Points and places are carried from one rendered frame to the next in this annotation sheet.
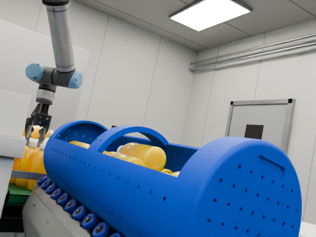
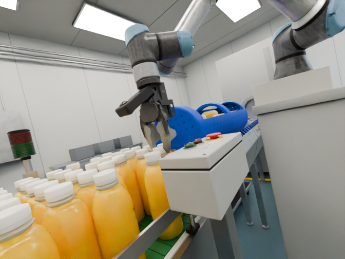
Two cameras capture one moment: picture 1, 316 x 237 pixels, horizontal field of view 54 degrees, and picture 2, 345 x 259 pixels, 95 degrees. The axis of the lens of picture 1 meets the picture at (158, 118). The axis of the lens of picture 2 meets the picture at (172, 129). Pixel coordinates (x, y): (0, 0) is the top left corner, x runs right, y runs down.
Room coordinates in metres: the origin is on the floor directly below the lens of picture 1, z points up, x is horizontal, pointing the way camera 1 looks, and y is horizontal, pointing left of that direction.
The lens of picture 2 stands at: (1.50, 0.98, 1.16)
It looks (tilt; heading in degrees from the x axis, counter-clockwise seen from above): 2 degrees down; 251
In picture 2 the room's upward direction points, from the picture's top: 13 degrees counter-clockwise
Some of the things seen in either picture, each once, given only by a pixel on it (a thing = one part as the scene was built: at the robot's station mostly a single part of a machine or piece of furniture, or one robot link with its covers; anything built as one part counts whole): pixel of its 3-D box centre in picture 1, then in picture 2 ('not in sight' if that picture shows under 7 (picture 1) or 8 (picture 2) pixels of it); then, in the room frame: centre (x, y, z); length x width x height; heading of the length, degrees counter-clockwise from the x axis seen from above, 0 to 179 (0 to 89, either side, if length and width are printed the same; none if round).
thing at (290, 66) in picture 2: not in sight; (291, 68); (0.68, 0.47, 1.29); 0.15 x 0.15 x 0.10
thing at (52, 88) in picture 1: (49, 79); (141, 49); (1.38, 0.52, 1.39); 0.09 x 0.08 x 0.11; 173
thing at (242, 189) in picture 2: not in sight; (243, 193); (0.48, -0.31, 0.31); 0.06 x 0.06 x 0.63; 33
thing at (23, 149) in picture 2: not in sight; (23, 150); (1.84, 0.23, 1.18); 0.06 x 0.06 x 0.05
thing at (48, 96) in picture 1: (46, 96); (146, 75); (1.38, 0.52, 1.31); 0.08 x 0.08 x 0.05
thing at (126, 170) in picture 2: not in sight; (127, 190); (1.51, 0.47, 0.99); 0.07 x 0.07 x 0.19
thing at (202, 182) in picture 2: not in sight; (210, 165); (1.33, 0.68, 1.05); 0.20 x 0.10 x 0.10; 33
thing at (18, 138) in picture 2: not in sight; (20, 138); (1.84, 0.23, 1.23); 0.06 x 0.06 x 0.04
